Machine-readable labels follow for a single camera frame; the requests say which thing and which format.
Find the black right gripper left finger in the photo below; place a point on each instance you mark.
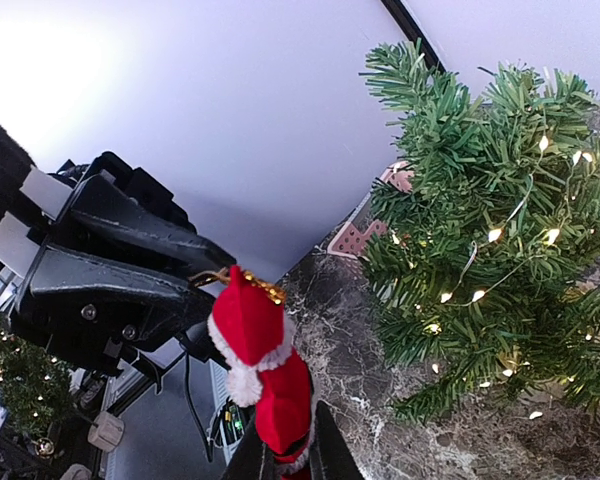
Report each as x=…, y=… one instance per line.
x=252, y=459

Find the red santa ornament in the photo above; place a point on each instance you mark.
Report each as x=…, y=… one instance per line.
x=250, y=328

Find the small green christmas tree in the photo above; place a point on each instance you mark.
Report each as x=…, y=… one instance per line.
x=483, y=263

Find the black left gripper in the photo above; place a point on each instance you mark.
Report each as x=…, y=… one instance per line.
x=105, y=256

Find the pink plastic basket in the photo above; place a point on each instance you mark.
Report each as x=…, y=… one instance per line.
x=351, y=239

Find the background decorated christmas tree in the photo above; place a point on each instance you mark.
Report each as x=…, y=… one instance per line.
x=35, y=387

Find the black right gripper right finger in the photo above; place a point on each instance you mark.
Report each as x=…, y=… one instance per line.
x=330, y=457

